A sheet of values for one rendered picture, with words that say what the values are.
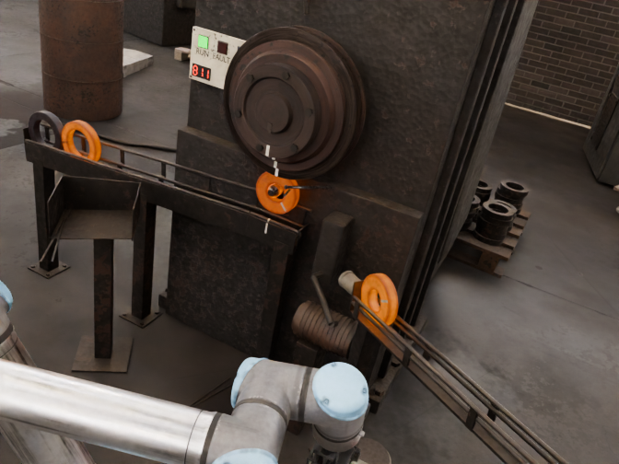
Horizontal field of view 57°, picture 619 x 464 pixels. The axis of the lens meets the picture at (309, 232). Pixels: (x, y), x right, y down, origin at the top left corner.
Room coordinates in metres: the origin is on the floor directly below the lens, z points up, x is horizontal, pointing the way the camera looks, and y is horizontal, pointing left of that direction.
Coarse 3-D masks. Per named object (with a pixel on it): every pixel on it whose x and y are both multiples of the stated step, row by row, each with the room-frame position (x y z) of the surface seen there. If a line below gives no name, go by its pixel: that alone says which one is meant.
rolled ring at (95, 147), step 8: (64, 128) 2.09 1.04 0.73; (72, 128) 2.08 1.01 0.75; (80, 128) 2.06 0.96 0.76; (88, 128) 2.06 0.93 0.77; (64, 136) 2.09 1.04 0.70; (72, 136) 2.11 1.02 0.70; (88, 136) 2.05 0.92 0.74; (96, 136) 2.06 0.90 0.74; (64, 144) 2.09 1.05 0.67; (72, 144) 2.11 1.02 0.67; (96, 144) 2.04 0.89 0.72; (72, 152) 2.09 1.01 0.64; (96, 152) 2.04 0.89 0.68; (96, 160) 2.05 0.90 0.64
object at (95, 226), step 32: (64, 192) 1.73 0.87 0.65; (96, 192) 1.75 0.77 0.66; (128, 192) 1.78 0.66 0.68; (64, 224) 1.63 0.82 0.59; (96, 224) 1.65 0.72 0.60; (128, 224) 1.68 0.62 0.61; (96, 256) 1.63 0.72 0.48; (96, 288) 1.63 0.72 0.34; (96, 320) 1.63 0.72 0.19; (96, 352) 1.63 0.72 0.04; (128, 352) 1.70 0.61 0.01
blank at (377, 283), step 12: (372, 276) 1.41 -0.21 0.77; (384, 276) 1.39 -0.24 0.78; (372, 288) 1.40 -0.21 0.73; (384, 288) 1.35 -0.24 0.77; (372, 300) 1.40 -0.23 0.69; (384, 300) 1.34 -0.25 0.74; (396, 300) 1.33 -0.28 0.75; (384, 312) 1.32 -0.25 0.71; (396, 312) 1.32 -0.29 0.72; (372, 324) 1.36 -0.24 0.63
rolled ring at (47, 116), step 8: (40, 112) 2.14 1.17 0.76; (48, 112) 2.15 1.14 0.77; (32, 120) 2.15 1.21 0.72; (40, 120) 2.16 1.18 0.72; (48, 120) 2.12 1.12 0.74; (56, 120) 2.13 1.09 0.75; (32, 128) 2.16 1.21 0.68; (56, 128) 2.10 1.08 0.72; (32, 136) 2.16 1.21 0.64; (40, 136) 2.17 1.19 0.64; (56, 136) 2.11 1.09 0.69; (56, 144) 2.11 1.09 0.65
